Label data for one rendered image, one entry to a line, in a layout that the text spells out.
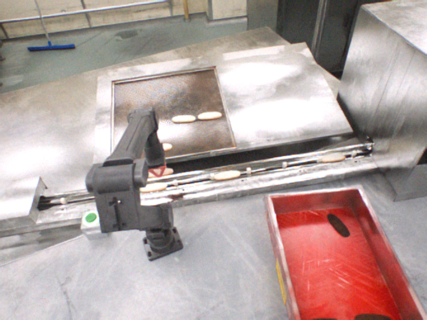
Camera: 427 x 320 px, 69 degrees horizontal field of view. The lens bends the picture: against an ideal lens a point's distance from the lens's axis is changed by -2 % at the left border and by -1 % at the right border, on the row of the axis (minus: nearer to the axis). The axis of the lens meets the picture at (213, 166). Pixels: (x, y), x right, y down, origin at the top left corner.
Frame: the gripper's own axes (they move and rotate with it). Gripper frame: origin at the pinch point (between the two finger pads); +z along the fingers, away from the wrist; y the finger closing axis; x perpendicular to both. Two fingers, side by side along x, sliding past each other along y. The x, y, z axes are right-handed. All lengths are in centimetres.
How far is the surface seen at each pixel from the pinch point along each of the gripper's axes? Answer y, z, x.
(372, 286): -49, 10, -58
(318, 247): -34, 10, -47
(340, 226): -29, 9, -57
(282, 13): 165, 18, -101
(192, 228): -18.9, 10.9, -8.8
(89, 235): -16.5, 8.2, 25.9
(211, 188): -6.2, 6.7, -17.6
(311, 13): 164, 21, -124
